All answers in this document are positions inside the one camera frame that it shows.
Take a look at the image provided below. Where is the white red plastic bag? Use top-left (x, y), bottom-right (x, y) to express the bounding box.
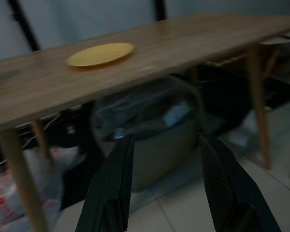
top-left (0, 145), bottom-right (80, 232)

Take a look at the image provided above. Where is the black tripod pole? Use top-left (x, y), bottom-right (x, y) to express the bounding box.
top-left (7, 0), bottom-right (41, 52)
top-left (154, 0), bottom-right (169, 21)

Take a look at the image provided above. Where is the yellow round plate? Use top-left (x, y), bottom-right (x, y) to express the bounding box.
top-left (67, 43), bottom-right (136, 68)

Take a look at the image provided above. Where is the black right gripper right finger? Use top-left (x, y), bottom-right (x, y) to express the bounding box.
top-left (199, 133), bottom-right (282, 232)

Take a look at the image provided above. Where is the wooden table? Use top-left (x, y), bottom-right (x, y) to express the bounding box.
top-left (0, 14), bottom-right (290, 232)

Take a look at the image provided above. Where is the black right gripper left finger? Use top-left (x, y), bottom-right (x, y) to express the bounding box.
top-left (75, 133), bottom-right (136, 232)

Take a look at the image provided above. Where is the clear plastic bag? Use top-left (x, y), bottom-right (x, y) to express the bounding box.
top-left (90, 75), bottom-right (205, 194)

